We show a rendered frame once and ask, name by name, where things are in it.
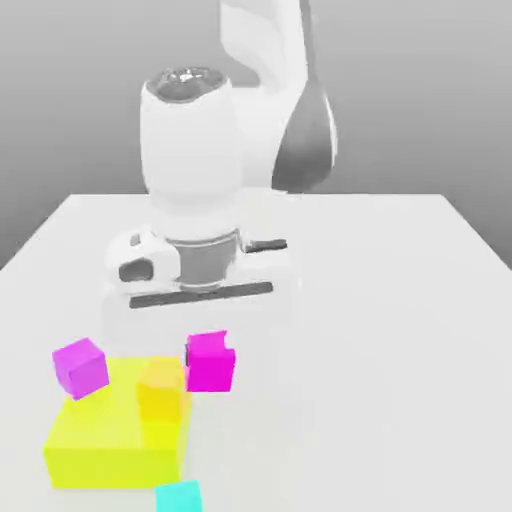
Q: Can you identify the large yellow box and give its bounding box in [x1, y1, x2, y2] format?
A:
[42, 355, 194, 490]

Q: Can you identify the small orchid pink cube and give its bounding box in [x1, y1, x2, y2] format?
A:
[51, 336, 111, 402]

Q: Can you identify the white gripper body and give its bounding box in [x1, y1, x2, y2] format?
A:
[101, 261, 299, 344]

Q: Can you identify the small magenta cube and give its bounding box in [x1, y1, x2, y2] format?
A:
[184, 329, 237, 394]

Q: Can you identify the small cyan cube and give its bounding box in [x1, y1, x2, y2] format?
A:
[154, 479, 204, 512]

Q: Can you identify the small orange-yellow cube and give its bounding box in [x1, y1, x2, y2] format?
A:
[136, 356, 188, 424]

